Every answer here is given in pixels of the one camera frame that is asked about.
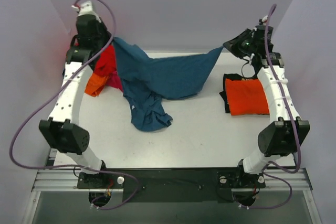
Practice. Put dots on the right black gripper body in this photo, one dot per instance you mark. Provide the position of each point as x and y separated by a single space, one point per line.
233 45

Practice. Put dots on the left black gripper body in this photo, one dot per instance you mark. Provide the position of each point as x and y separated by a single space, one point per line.
103 40

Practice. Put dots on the teal blue t shirt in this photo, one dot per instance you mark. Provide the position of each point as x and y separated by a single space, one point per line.
147 81

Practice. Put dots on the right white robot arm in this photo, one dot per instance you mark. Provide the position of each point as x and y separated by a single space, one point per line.
286 130

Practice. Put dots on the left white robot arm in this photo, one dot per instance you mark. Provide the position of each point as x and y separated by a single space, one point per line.
62 130

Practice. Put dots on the red t shirt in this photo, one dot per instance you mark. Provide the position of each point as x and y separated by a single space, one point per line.
105 64

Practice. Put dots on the folded black t shirt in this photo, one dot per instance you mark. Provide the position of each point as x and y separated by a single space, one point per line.
228 77

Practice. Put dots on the orange crumpled t shirt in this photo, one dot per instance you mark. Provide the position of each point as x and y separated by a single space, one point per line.
95 85

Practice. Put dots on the pink t shirt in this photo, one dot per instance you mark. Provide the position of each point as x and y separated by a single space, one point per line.
114 81

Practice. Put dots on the folded orange t shirt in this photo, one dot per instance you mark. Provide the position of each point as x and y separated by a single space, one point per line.
246 98

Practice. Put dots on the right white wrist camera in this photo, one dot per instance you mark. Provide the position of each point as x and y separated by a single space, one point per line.
263 21

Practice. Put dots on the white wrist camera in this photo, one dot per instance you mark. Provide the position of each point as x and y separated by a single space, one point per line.
85 8
263 21

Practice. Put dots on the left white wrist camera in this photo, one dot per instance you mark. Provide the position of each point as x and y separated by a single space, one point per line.
85 8

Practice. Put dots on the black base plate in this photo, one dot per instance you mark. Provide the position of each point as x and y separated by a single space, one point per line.
154 185

